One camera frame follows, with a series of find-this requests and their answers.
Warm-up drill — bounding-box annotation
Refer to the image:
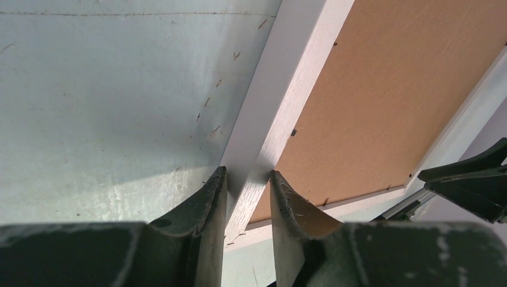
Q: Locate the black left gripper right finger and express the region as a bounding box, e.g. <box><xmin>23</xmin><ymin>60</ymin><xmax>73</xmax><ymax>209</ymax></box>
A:
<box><xmin>270</xmin><ymin>171</ymin><xmax>506</xmax><ymax>286</ymax></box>

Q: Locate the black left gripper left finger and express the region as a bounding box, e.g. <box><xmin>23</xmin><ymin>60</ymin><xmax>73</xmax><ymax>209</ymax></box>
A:
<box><xmin>1</xmin><ymin>166</ymin><xmax>227</xmax><ymax>286</ymax></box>

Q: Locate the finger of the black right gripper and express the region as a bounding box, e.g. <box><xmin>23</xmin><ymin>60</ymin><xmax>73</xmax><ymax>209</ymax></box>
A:
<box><xmin>417</xmin><ymin>138</ymin><xmax>506</xmax><ymax>182</ymax></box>
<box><xmin>424</xmin><ymin>175</ymin><xmax>506</xmax><ymax>224</ymax></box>

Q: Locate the brown backing board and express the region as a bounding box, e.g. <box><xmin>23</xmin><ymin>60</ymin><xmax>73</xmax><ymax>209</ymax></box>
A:
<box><xmin>249</xmin><ymin>0</ymin><xmax>507</xmax><ymax>225</ymax></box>

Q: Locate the white picture frame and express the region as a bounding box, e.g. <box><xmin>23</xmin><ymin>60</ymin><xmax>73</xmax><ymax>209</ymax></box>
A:
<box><xmin>221</xmin><ymin>1</ymin><xmax>506</xmax><ymax>251</ymax></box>

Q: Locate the aluminium corner rail right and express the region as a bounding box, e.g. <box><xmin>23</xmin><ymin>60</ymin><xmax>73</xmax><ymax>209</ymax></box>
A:
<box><xmin>372</xmin><ymin>188</ymin><xmax>435</xmax><ymax>221</ymax></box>

